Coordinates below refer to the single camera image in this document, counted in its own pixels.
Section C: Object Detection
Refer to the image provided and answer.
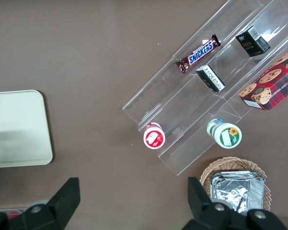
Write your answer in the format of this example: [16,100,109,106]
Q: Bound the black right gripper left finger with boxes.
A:
[0,177,81,230]

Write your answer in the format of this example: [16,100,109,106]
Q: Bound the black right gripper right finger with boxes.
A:
[177,177,288,230]

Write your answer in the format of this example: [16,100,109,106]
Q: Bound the aluminium foil tray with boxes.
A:
[210,171,266,216]

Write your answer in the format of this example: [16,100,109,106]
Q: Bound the light tan wicker basket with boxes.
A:
[200,157,271,213]

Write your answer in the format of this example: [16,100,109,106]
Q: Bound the cream rectangular plastic tray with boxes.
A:
[0,90,54,169]

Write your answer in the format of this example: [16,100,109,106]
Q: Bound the red cola bottle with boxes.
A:
[7,210,22,219]

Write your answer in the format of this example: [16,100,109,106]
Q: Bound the clear acrylic bottle rack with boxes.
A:
[0,205,27,216]

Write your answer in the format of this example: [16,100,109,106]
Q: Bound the green lid yogurt cup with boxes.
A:
[206,118,242,149]

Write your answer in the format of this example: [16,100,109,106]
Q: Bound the red lid yogurt cup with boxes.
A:
[143,121,166,150]

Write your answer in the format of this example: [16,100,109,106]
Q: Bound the clear acrylic tiered shelf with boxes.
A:
[121,0,288,177]

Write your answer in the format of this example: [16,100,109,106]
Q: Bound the small black carton box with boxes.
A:
[196,64,226,93]
[235,25,271,58]

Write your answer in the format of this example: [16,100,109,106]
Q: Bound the red tartan cookie box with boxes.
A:
[238,44,288,112]

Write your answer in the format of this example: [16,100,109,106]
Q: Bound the Snickers chocolate bar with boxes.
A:
[175,34,222,75]

